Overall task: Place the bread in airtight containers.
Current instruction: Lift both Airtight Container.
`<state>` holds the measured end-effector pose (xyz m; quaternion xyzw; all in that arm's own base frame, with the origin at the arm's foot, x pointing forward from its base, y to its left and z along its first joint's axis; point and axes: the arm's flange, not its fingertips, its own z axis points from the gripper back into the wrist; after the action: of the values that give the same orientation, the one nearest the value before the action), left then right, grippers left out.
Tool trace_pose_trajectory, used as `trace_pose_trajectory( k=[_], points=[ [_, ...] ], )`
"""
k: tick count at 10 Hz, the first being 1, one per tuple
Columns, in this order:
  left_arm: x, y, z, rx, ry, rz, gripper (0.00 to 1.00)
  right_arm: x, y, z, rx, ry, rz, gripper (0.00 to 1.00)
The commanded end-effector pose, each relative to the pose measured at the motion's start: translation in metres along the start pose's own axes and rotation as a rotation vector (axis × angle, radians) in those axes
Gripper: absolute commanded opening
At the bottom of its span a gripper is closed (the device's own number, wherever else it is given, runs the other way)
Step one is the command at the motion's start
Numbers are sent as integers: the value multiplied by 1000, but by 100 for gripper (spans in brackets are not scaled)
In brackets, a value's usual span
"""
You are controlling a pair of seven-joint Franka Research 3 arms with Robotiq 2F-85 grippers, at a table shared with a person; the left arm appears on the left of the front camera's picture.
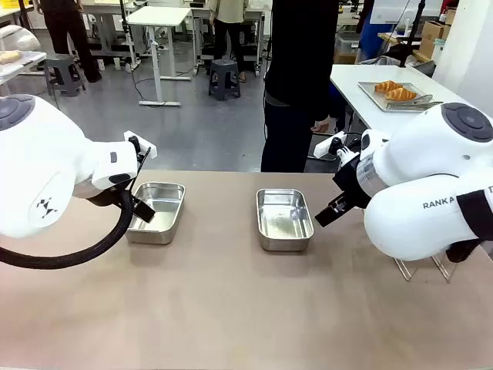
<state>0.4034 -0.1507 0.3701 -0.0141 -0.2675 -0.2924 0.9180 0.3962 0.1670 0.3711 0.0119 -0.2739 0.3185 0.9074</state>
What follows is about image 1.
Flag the metal tongs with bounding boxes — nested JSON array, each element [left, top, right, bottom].
[[386, 95, 444, 111]]

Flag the grey plastic stool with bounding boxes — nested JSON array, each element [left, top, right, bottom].
[[45, 53, 87, 98], [207, 59, 242, 102]]

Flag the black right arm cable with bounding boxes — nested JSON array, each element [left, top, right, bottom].
[[445, 237, 481, 264]]

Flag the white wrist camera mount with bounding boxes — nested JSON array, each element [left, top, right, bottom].
[[314, 130, 348, 159], [123, 130, 158, 160]]

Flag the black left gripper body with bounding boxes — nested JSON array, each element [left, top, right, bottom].
[[125, 147, 153, 202]]

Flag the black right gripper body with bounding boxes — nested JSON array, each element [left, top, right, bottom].
[[331, 152, 373, 210]]

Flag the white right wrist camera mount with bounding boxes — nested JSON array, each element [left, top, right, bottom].
[[314, 130, 348, 159]]

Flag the bystander in beige top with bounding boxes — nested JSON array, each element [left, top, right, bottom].
[[210, 0, 250, 84]]

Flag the cardboard box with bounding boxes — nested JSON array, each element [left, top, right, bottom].
[[418, 19, 451, 59]]

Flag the white table with food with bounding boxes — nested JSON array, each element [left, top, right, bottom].
[[0, 49, 48, 97]]

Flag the black strap on arm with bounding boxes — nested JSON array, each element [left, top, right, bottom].
[[456, 188, 493, 242]]

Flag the wire lid rack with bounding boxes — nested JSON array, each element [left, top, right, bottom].
[[394, 254, 454, 284]]

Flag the steel rectangular container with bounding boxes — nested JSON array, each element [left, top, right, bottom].
[[256, 187, 315, 252], [126, 181, 186, 246]]

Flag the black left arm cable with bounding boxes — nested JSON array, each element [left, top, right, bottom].
[[0, 187, 136, 270]]

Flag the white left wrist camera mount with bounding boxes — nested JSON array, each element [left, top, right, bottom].
[[123, 130, 158, 160]]

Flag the white standing desk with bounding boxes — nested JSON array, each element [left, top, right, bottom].
[[126, 5, 193, 107]]

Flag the clear plastic dome cover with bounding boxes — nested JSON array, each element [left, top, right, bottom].
[[0, 24, 42, 53]]

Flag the black stand pole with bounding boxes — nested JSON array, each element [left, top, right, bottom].
[[399, 0, 427, 69]]

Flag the bystander in black trousers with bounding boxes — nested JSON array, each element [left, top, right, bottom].
[[40, 0, 103, 84]]

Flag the person's right hand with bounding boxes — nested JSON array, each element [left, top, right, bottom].
[[313, 118, 337, 134]]

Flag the person in black clothes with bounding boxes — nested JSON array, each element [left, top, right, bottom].
[[260, 0, 347, 173]]

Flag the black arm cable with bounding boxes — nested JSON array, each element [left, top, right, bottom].
[[0, 187, 136, 270], [445, 237, 481, 264]]

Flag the perforated metal baking tray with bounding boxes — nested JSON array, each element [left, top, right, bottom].
[[357, 80, 444, 114]]

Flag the grey storage bin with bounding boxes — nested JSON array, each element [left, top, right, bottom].
[[334, 32, 361, 65]]

